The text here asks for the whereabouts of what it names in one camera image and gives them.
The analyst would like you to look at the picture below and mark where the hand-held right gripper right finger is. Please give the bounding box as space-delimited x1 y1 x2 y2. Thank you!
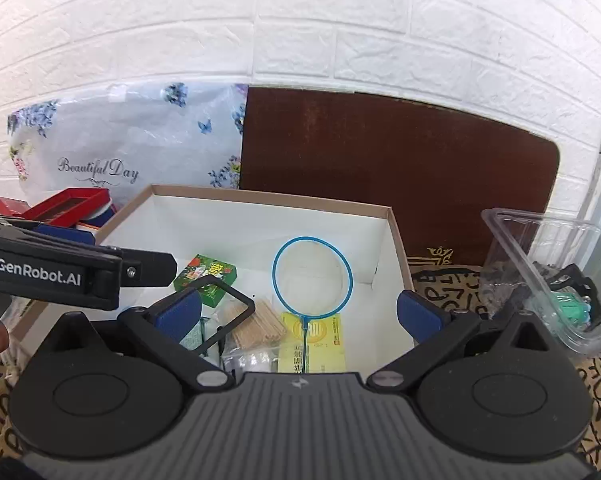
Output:
367 289 556 391

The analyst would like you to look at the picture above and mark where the red box tray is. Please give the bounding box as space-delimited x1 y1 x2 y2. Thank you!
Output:
19 187 112 231

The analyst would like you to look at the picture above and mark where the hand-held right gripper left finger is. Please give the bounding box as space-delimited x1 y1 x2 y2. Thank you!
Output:
45 289 234 392

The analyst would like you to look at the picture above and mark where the small green object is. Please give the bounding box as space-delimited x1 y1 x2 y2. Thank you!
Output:
550 292 593 329

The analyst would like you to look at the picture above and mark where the white cardboard box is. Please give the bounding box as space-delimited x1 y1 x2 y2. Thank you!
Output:
8 184 416 376

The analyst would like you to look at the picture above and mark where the patterned desktop cloth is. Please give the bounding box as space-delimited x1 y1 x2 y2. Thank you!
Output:
0 250 601 480

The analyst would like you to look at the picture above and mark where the black rectangular frame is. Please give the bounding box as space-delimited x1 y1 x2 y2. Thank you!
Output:
180 275 257 361

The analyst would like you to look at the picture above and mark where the blue ring net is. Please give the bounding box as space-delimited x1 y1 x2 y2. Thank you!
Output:
272 236 354 375

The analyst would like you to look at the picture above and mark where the bundle of wooden toothpicks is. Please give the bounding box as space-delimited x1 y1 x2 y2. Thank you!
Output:
230 300 287 348

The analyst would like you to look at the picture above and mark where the floral plastic bag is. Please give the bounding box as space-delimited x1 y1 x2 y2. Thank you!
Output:
6 82 250 211

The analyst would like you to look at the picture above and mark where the brown wooden board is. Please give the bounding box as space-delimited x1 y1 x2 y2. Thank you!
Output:
239 85 562 267

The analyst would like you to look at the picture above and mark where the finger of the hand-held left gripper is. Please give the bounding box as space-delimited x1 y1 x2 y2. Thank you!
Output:
122 252 177 288
30 223 100 247

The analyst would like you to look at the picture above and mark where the black object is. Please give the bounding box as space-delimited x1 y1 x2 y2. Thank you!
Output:
533 262 601 335

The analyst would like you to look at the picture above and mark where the blue white box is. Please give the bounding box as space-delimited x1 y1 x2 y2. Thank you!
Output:
76 204 120 232

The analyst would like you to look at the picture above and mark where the red box lid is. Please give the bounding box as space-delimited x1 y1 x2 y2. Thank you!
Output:
0 196 36 218

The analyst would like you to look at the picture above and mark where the green floral print box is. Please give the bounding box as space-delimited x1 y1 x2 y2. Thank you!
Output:
173 253 240 309

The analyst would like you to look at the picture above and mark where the clear packet of white pieces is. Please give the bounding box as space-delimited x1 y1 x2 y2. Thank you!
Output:
222 347 281 374

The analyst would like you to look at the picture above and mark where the clear plastic container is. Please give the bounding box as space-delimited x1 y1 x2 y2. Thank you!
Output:
481 208 601 357

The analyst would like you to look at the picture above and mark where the yellow box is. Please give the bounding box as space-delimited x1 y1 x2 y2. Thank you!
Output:
278 311 348 375

